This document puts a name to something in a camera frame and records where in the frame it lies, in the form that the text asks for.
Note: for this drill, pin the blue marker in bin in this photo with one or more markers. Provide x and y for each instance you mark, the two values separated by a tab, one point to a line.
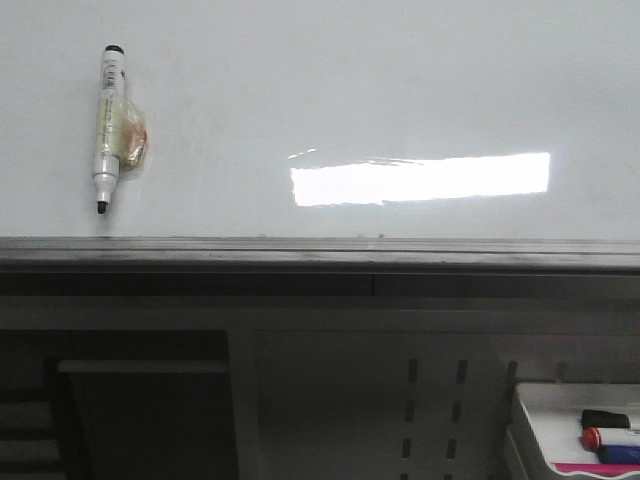
619	455

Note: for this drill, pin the dark whiteboard frame tray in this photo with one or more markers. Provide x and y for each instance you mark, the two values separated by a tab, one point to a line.
127	266

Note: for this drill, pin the pink item in bin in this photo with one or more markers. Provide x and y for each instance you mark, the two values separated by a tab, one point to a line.
603	470

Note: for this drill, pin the white whiteboard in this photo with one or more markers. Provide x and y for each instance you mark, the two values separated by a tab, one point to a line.
404	119

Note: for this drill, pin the white whiteboard marker with tape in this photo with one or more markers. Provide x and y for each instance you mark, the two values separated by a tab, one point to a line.
122	136

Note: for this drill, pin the white storage bin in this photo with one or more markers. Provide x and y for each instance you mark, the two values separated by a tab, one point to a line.
546	429

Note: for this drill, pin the dark box on left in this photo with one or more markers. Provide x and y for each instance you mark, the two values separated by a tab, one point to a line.
143	419

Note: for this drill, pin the black marker cap in bin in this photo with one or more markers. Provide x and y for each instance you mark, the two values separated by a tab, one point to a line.
592	418

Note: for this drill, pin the white pegboard panel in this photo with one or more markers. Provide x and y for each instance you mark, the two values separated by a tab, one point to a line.
355	404

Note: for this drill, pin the red capped marker in bin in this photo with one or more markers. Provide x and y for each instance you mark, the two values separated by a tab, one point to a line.
593	438

